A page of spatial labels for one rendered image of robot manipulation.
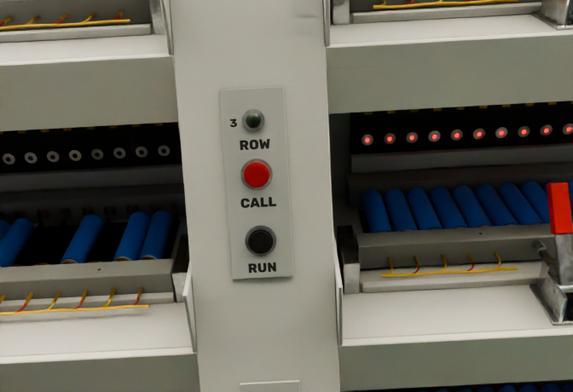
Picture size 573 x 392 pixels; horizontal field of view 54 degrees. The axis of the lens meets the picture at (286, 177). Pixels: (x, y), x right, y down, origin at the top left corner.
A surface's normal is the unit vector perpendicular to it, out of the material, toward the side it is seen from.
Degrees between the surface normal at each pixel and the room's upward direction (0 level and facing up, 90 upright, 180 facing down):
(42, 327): 21
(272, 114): 90
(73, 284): 111
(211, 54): 90
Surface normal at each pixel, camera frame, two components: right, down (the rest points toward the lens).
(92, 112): 0.02, 0.49
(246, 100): 0.00, 0.14
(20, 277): -0.05, -0.87
